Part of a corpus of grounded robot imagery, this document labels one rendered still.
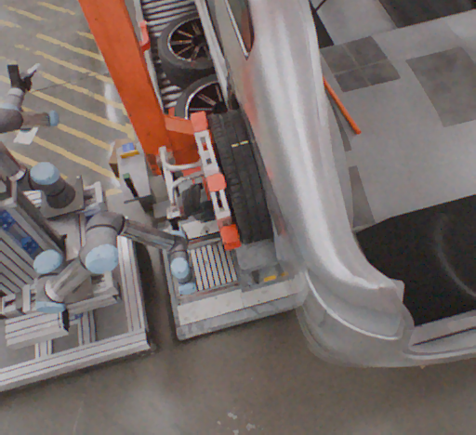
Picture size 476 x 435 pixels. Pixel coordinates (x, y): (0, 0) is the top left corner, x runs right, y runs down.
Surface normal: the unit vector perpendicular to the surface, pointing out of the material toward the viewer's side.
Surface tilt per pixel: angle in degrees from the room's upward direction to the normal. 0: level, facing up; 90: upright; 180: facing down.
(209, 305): 0
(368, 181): 22
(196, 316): 0
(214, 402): 0
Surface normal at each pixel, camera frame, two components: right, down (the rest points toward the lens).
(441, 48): -0.14, -0.62
